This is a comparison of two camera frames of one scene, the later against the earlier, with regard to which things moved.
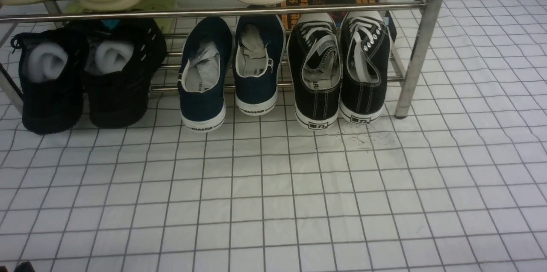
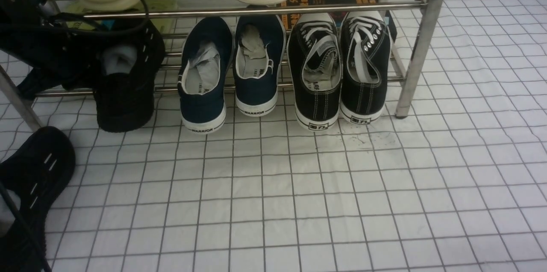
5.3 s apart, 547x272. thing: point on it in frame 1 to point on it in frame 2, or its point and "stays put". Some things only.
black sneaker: (51, 64) to (17, 252)
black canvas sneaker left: (315, 69) stays put
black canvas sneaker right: (365, 55) stays put
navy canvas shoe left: (205, 73) stays put
